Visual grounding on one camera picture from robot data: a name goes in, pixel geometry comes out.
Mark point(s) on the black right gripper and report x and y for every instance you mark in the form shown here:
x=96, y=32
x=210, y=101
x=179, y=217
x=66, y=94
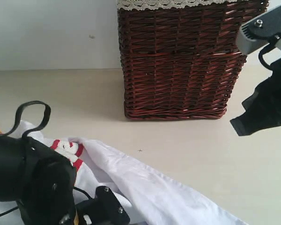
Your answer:
x=263, y=107

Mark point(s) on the white t-shirt with red lettering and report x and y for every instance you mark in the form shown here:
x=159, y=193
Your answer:
x=147, y=195

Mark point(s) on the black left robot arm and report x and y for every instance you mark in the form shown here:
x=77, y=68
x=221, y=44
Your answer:
x=39, y=180

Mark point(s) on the brown wicker basket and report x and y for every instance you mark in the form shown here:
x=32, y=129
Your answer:
x=181, y=64

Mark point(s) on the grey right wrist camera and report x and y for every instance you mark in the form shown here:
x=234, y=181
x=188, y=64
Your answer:
x=260, y=31

